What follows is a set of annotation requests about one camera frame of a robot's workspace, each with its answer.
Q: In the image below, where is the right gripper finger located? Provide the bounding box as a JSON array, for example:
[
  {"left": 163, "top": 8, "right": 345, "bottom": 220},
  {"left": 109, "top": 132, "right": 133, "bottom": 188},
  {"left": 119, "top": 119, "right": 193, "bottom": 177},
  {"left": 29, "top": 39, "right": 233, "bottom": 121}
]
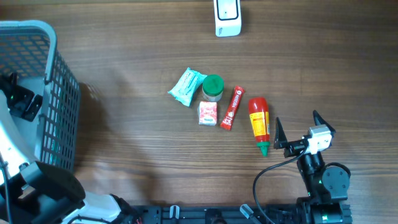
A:
[
  {"left": 274, "top": 117, "right": 288, "bottom": 149},
  {"left": 313, "top": 110, "right": 336, "bottom": 134}
]

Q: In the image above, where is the red sauce bottle green cap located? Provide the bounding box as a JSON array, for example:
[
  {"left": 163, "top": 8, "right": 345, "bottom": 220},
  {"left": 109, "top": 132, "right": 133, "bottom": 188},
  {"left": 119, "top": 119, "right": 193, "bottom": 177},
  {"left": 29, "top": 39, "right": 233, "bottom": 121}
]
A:
[{"left": 248, "top": 97, "right": 270, "bottom": 157}]

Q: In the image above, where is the red Nescafe stick sachet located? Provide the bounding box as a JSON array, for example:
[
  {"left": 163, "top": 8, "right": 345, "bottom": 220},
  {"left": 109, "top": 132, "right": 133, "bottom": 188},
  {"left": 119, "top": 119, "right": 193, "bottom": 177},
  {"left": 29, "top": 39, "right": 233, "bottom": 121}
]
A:
[{"left": 220, "top": 86, "right": 245, "bottom": 130}]

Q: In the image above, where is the red white small packet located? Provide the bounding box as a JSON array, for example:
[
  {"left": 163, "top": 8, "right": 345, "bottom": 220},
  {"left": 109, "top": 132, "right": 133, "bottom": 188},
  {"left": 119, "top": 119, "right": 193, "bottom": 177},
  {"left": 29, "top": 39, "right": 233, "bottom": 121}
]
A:
[{"left": 198, "top": 101, "right": 217, "bottom": 126}]

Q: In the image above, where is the green lid jar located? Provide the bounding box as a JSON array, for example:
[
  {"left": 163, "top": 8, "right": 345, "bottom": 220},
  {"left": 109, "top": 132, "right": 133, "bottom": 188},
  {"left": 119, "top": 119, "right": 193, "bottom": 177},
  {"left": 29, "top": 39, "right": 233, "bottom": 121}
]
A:
[{"left": 202, "top": 75, "right": 224, "bottom": 102}]

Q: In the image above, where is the teal tissue pack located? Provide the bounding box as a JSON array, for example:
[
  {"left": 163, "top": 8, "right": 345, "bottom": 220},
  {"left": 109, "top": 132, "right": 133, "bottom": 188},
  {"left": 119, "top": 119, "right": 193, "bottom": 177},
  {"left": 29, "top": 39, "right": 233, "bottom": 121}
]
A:
[{"left": 168, "top": 67, "right": 207, "bottom": 107}]

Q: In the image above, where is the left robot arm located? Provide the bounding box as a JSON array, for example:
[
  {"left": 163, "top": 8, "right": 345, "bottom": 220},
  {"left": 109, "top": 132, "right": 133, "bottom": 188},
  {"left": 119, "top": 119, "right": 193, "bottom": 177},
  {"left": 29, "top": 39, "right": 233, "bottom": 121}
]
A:
[{"left": 1, "top": 72, "right": 141, "bottom": 223}]

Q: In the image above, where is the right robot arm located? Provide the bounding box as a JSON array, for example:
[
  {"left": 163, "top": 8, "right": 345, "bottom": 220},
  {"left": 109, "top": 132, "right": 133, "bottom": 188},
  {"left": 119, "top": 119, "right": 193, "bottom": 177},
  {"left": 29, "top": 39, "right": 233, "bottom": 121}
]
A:
[{"left": 267, "top": 111, "right": 353, "bottom": 224}]

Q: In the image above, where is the white barcode scanner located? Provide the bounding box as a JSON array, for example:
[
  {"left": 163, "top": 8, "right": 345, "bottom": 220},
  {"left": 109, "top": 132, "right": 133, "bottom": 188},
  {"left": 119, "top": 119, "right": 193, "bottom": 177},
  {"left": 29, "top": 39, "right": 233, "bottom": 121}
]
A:
[{"left": 213, "top": 0, "right": 242, "bottom": 37}]

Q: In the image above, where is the grey plastic mesh basket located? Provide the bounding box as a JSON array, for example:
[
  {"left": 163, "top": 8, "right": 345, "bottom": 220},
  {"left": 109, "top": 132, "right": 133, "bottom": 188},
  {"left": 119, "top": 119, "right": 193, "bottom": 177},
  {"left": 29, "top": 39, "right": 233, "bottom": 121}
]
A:
[{"left": 1, "top": 20, "right": 81, "bottom": 170}]

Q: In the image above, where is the right black cable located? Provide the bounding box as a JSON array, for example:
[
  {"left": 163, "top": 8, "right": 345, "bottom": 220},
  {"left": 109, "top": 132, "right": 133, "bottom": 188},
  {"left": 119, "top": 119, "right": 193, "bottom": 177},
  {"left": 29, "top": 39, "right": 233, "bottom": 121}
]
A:
[{"left": 252, "top": 149, "right": 307, "bottom": 224}]

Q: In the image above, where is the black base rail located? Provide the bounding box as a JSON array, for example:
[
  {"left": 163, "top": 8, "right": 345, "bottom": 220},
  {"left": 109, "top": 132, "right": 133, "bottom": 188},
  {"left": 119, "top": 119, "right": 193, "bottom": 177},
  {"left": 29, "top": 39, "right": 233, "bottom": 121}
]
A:
[{"left": 124, "top": 203, "right": 353, "bottom": 224}]

